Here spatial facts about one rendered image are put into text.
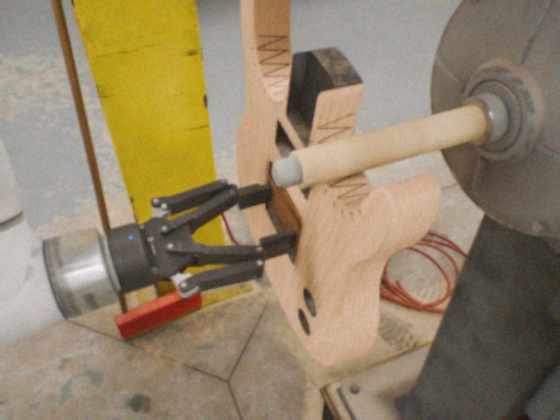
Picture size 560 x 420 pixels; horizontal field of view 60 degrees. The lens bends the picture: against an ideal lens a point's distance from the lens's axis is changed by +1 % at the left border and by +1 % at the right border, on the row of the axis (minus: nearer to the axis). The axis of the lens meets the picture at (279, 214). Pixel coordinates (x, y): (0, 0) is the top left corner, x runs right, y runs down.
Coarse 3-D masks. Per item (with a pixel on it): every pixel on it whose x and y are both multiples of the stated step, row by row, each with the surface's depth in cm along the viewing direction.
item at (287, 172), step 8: (280, 160) 39; (288, 160) 39; (296, 160) 39; (272, 168) 40; (280, 168) 39; (288, 168) 39; (296, 168) 39; (280, 176) 39; (288, 176) 39; (296, 176) 39; (280, 184) 39; (288, 184) 39; (296, 184) 40
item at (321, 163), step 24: (432, 120) 42; (456, 120) 43; (480, 120) 43; (336, 144) 40; (360, 144) 40; (384, 144) 41; (408, 144) 41; (432, 144) 42; (456, 144) 44; (312, 168) 39; (336, 168) 40; (360, 168) 41
